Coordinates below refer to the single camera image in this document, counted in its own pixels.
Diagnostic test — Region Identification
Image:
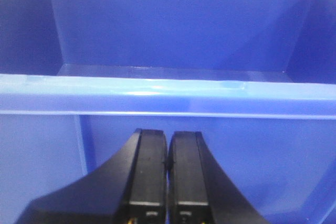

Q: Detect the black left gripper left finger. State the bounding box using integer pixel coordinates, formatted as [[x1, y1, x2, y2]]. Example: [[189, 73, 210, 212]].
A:
[[17, 129, 167, 223]]

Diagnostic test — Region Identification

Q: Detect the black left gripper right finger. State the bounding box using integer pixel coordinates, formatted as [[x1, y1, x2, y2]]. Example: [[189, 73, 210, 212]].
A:
[[168, 131, 268, 223]]

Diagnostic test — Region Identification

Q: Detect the blue plastic bin left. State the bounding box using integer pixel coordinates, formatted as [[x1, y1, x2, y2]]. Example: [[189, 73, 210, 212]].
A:
[[1, 0, 335, 223]]

